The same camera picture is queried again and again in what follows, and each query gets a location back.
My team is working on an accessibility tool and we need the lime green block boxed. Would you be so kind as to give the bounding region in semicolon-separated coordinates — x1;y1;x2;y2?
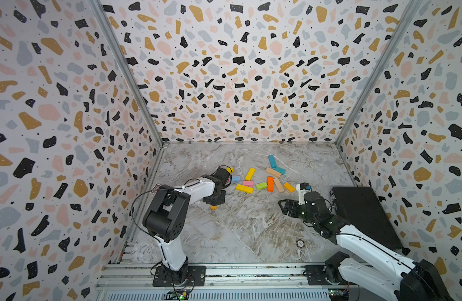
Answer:
256;182;268;190

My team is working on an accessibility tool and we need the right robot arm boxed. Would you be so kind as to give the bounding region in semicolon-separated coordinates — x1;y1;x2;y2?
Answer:
278;183;451;300

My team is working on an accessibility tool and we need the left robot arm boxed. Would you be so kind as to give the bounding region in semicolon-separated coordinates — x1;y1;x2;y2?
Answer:
143;165;233;272

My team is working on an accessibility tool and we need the amber flat block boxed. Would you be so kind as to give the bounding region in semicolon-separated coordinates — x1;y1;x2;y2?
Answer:
284;183;296;193

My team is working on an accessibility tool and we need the natural wood long block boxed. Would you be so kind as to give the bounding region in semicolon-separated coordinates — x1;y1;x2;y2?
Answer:
273;178;284;193

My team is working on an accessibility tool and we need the yellow block lower middle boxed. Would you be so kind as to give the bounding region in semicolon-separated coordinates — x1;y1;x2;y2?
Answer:
236;184;253;194

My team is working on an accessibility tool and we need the orange block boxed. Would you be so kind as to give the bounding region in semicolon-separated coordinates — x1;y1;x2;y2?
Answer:
267;176;274;192

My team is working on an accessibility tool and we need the round table grommet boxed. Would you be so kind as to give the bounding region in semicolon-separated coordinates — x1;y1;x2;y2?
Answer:
296;240;305;248

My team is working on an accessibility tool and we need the teal small block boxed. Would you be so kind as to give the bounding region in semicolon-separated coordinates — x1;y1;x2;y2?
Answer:
274;167;286;175

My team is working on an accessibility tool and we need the yellow upright long block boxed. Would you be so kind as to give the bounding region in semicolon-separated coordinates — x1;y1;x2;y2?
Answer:
245;168;256;181

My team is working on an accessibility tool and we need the natural wood upper block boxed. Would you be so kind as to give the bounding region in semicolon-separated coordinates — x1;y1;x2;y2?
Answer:
266;168;282;178

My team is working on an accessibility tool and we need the teal long block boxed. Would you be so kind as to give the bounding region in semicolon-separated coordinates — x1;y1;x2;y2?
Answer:
269;155;277;169

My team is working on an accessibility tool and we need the small printed card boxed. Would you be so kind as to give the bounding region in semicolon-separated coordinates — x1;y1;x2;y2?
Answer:
151;184;161;194

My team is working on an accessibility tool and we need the black carrying case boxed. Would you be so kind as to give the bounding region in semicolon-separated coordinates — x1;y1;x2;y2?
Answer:
330;186;402;251

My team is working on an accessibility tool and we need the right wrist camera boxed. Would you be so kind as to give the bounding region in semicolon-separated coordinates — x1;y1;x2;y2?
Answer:
296;183;312;205

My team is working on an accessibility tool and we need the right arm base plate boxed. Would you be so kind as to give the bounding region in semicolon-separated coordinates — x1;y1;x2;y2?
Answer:
302;265;347;285

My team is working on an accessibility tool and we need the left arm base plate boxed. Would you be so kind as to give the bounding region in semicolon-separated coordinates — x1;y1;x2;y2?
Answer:
153;265;207;287

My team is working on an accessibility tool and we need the aluminium front rail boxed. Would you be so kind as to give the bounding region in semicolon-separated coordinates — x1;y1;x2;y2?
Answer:
94;263;380;300

